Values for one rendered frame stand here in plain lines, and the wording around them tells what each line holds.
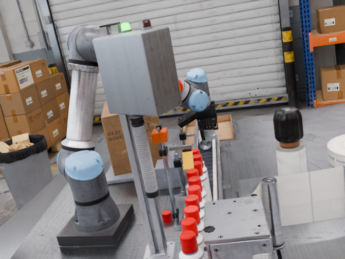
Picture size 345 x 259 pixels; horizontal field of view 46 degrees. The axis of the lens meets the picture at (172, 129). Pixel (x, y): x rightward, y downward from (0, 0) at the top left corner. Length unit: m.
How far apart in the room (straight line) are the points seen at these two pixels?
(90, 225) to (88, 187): 0.12
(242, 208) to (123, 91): 0.40
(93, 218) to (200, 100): 0.53
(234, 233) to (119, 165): 1.14
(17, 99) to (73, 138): 3.31
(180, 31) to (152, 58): 4.51
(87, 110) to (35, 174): 2.24
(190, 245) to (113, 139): 1.00
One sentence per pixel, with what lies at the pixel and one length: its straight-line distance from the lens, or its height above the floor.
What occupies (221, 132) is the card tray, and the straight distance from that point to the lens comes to 2.15.
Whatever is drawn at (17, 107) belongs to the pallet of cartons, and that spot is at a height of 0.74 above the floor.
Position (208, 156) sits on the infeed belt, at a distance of 1.74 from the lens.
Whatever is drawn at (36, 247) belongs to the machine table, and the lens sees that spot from 1.50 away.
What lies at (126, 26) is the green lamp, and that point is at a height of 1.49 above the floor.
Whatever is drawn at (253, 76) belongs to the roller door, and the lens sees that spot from 5.40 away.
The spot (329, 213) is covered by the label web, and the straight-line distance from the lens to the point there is 1.16.
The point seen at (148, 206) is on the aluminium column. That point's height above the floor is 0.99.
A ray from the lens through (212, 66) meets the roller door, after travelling 5.42.
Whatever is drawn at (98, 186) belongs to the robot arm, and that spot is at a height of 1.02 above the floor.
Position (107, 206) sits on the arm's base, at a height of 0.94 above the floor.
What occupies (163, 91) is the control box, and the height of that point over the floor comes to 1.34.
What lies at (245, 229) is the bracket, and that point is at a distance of 0.72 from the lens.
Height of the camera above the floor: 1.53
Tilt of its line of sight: 17 degrees down
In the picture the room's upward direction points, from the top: 11 degrees counter-clockwise
